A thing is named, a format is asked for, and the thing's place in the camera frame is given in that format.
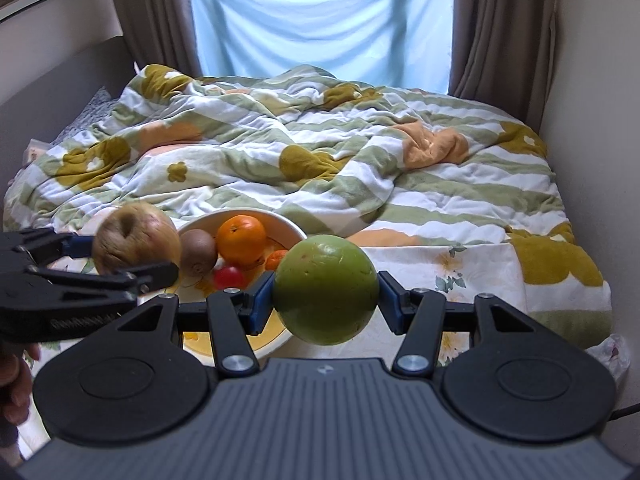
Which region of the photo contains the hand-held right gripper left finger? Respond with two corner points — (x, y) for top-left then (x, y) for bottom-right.
(116, 271), (277, 377)

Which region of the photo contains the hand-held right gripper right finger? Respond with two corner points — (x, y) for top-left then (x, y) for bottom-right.
(377, 270), (545, 377)

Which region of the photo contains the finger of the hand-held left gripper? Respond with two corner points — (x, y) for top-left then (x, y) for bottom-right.
(12, 228), (99, 267)
(27, 261), (180, 307)

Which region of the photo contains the wrinkled brown apple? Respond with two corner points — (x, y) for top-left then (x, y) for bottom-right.
(92, 201), (182, 277)

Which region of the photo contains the red cherry tomato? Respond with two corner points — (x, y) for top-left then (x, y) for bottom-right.
(213, 265), (246, 291)

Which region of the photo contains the small tangerine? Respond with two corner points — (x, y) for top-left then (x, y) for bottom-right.
(263, 249), (290, 272)

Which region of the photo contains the brown kiwi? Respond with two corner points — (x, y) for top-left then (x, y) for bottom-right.
(178, 228), (219, 277)

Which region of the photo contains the large green round fruit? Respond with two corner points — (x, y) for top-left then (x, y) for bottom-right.
(272, 234), (380, 346)

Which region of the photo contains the large orange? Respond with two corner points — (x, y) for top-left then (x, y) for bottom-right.
(215, 214), (268, 267)

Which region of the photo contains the cream and yellow bowl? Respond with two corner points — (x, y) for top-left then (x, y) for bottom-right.
(164, 208), (309, 359)

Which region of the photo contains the person's left hand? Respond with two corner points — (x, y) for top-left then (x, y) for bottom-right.
(0, 342), (42, 427)

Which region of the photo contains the white floral tablecloth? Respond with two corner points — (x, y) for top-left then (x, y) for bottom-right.
(165, 232), (532, 367)

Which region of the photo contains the small white box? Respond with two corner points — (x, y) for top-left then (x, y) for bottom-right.
(22, 138), (52, 162)

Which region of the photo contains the dotted bedsheet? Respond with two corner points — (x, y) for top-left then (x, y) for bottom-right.
(49, 86), (115, 147)

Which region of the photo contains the green striped floral blanket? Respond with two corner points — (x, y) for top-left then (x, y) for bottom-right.
(2, 62), (615, 352)

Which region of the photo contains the grey headboard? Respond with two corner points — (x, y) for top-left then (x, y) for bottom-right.
(0, 34), (127, 193)

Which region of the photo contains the white plastic bag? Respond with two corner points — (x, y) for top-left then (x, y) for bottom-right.
(591, 332), (632, 387)

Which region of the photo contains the brown curtain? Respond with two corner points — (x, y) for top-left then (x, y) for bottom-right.
(114, 0), (202, 80)
(446, 0), (559, 127)

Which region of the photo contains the light blue window cloth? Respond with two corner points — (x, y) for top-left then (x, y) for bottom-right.
(187, 0), (457, 92)

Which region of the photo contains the black cable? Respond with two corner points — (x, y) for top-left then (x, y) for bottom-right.
(606, 404), (640, 423)

